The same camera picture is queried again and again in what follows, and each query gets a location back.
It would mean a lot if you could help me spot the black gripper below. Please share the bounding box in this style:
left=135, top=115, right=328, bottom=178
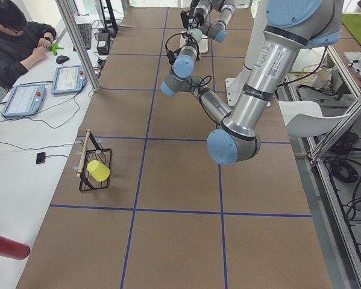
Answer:
left=180, top=39, right=199, bottom=56
left=180, top=8, right=204, bottom=29

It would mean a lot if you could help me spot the pale green cup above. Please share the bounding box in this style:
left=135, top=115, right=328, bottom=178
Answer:
left=189, top=28, right=202, bottom=43

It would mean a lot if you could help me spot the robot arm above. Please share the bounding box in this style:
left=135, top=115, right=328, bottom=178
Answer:
left=180, top=0, right=236, bottom=43
left=161, top=1, right=344, bottom=165

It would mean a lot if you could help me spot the yellow cup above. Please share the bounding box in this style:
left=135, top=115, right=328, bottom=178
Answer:
left=87, top=160, right=110, bottom=182

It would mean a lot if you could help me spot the black power adapter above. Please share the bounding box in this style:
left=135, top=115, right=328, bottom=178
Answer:
left=96, top=33, right=110, bottom=55

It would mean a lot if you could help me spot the black keyboard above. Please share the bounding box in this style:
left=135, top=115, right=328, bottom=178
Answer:
left=77, top=23, right=92, bottom=50

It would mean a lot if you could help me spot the far blue teach pendant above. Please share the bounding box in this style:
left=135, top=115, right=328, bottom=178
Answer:
left=51, top=65, right=87, bottom=95

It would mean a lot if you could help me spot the blue teach pendant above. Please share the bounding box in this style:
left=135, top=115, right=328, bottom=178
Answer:
left=1, top=84, right=46, bottom=119
left=51, top=65, right=87, bottom=95

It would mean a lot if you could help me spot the black computer mouse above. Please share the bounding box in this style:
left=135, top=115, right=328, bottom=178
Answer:
left=56, top=55, right=70, bottom=64

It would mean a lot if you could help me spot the white chair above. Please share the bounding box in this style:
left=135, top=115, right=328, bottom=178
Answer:
left=278, top=101, right=357, bottom=138

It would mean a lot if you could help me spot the green plastic toy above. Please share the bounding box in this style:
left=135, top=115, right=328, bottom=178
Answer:
left=50, top=43, right=64, bottom=56

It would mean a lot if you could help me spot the seated person in black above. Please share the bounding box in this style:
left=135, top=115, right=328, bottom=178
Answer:
left=0, top=1, right=57, bottom=89

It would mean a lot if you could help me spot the near blue teach pendant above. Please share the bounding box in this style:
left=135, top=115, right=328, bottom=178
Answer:
left=1, top=84, right=46, bottom=119

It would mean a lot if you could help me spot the small black box device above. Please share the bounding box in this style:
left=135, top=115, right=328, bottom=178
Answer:
left=36, top=152, right=46, bottom=164

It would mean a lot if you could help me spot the red bottle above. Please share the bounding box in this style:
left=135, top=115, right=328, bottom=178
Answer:
left=0, top=236, right=31, bottom=260

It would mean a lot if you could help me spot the aluminium frame post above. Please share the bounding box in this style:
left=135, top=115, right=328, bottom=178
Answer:
left=56, top=0, right=100, bottom=92

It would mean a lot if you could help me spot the black wire cup rack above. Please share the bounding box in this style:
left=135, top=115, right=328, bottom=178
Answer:
left=75, top=129, right=112, bottom=193

